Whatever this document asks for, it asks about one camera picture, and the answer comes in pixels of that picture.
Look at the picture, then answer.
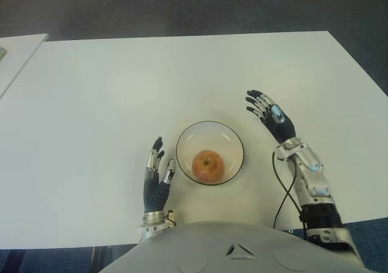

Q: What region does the grey robot torso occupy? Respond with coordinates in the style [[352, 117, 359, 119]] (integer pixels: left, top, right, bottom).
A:
[[98, 220, 367, 273]]

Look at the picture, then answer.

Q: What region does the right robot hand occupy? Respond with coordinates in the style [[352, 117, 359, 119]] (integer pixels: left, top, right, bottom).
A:
[[244, 89, 296, 145]]

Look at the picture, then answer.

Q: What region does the white side table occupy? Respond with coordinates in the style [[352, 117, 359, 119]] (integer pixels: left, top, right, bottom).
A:
[[0, 33, 49, 99]]

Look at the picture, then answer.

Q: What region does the red yellow apple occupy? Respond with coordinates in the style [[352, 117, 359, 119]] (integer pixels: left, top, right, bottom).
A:
[[192, 149, 225, 183]]

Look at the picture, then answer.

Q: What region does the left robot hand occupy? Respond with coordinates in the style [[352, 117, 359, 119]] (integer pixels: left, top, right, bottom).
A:
[[143, 136, 176, 215]]

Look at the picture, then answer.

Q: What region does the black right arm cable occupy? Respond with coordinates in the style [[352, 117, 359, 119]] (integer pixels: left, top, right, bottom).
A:
[[272, 151, 304, 230]]

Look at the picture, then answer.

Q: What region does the white plate with black rim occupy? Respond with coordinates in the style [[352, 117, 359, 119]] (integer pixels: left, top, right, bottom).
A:
[[175, 120, 245, 186]]

